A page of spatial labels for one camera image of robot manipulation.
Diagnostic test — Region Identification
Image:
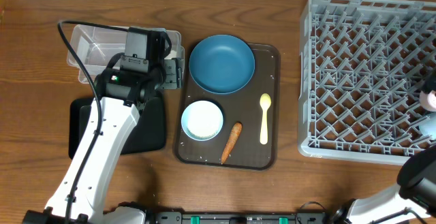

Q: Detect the brown serving tray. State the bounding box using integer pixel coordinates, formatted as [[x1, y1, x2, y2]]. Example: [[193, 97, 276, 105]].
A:
[[174, 44, 280, 170]]

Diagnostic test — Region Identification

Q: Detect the dark blue plate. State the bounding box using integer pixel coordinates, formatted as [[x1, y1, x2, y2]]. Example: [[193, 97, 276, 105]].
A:
[[189, 35, 255, 95]]

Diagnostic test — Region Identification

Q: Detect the clear plastic waste bin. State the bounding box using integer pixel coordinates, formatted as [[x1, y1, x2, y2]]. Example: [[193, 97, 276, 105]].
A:
[[70, 25, 185, 89]]

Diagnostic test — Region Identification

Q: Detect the pink white cup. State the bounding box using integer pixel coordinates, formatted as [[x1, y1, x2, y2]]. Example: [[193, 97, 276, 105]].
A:
[[419, 91, 436, 112]]

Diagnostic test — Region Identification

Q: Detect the yellow plastic spoon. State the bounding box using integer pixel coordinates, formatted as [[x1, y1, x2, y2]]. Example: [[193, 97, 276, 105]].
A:
[[260, 93, 271, 145]]

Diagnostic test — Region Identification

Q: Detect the light blue cup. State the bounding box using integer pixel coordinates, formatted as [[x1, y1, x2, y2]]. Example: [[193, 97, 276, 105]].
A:
[[418, 112, 436, 140]]

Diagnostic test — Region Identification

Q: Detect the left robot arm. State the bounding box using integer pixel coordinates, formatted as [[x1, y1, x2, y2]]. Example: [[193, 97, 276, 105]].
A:
[[23, 58, 184, 223]]

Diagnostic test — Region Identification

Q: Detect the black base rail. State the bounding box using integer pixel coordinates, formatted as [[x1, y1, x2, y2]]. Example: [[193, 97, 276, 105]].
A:
[[145, 207, 334, 224]]

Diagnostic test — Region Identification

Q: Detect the light blue rice bowl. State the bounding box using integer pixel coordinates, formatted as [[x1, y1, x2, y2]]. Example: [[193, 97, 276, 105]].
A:
[[181, 100, 224, 141]]

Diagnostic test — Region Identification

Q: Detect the grey dishwasher rack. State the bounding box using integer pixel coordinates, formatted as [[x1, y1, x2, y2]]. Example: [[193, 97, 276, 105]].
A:
[[298, 0, 435, 165]]

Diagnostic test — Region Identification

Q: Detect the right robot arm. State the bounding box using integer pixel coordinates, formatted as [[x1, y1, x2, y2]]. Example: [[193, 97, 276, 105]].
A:
[[328, 146, 435, 223]]

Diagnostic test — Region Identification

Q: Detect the orange carrot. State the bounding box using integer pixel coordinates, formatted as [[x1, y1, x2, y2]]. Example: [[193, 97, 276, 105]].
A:
[[221, 122, 243, 164]]

